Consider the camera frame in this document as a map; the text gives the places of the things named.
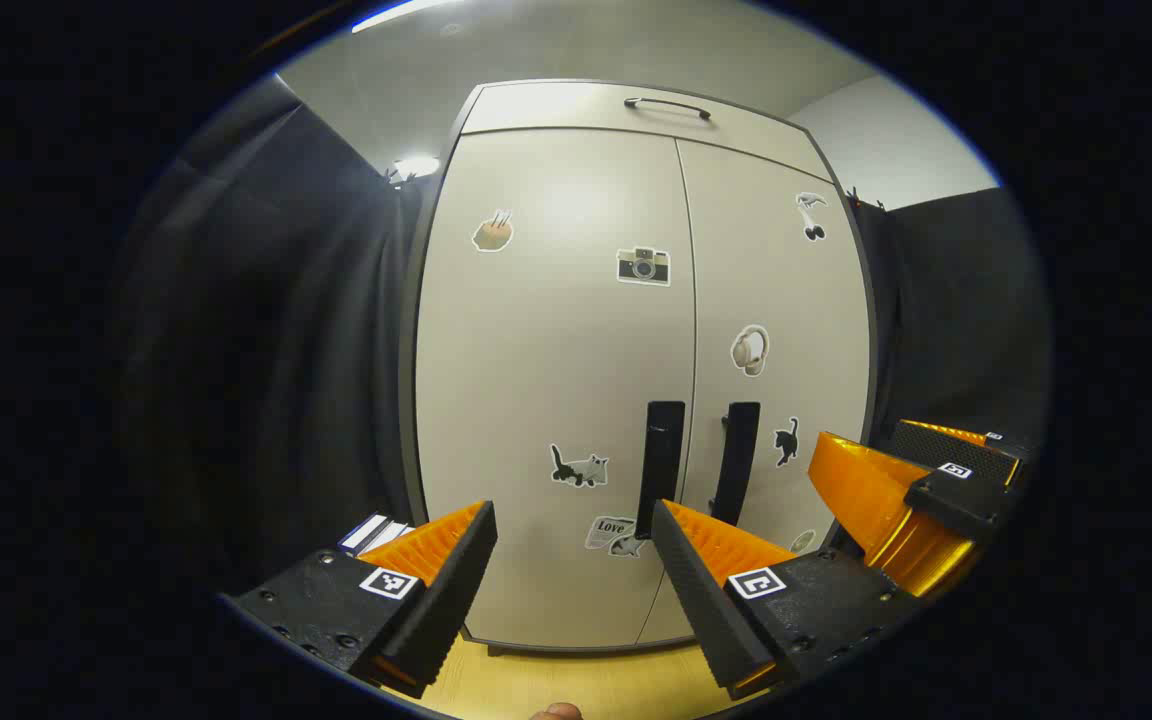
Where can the white cabinet door headphone sticker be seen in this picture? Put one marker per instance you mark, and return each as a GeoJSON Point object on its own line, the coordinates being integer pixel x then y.
{"type": "Point", "coordinates": [786, 300]}

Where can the white double-door shoe cabinet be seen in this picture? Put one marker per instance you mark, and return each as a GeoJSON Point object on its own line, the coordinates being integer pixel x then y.
{"type": "Point", "coordinates": [409, 340]}

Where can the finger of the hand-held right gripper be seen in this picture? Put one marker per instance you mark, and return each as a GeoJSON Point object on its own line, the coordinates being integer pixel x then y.
{"type": "Point", "coordinates": [866, 500]}
{"type": "Point", "coordinates": [956, 455]}

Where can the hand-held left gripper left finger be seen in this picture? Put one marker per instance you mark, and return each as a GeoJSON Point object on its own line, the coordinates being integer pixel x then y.
{"type": "Point", "coordinates": [446, 600]}

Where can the blue white book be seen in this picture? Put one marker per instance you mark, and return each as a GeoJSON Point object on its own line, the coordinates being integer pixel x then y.
{"type": "Point", "coordinates": [361, 533]}
{"type": "Point", "coordinates": [396, 535]}

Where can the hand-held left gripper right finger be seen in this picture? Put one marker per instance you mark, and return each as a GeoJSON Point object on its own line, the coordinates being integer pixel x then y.
{"type": "Point", "coordinates": [701, 600]}

